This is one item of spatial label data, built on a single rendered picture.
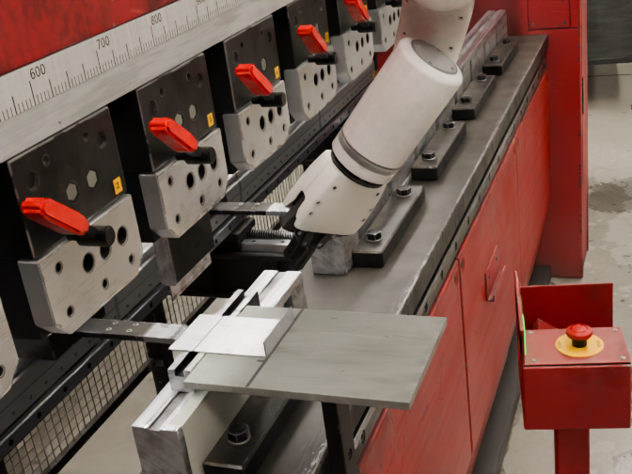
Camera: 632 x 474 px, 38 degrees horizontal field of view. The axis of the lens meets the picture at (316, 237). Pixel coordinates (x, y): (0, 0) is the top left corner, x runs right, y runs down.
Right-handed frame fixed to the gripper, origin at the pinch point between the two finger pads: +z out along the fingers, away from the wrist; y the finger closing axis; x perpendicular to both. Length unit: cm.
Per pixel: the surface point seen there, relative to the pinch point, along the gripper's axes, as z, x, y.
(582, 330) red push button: -1.0, 12.7, -47.2
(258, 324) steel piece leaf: 5.6, 7.8, 6.4
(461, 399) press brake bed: 41, -4, -66
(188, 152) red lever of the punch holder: -15.8, 3.5, 24.7
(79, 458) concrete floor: 153, -65, -41
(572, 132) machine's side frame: 33, -102, -178
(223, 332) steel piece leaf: 7.9, 7.2, 10.1
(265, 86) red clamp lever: -17.8, -8.7, 11.4
